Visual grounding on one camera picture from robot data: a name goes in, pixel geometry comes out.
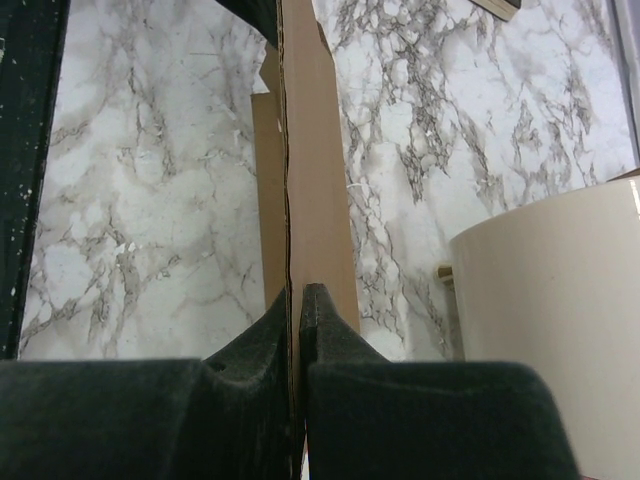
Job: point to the cardboard box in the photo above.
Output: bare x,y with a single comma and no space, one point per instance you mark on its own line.
303,200

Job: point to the white cylindrical bread box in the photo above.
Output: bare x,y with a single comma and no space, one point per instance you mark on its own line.
554,285

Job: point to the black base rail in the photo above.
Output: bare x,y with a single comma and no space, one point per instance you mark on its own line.
32,42

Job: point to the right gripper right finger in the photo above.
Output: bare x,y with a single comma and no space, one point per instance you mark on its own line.
371,418

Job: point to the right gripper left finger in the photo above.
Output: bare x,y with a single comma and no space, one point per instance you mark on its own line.
224,417

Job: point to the dark paperback book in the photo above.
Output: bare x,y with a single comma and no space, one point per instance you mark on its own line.
501,9

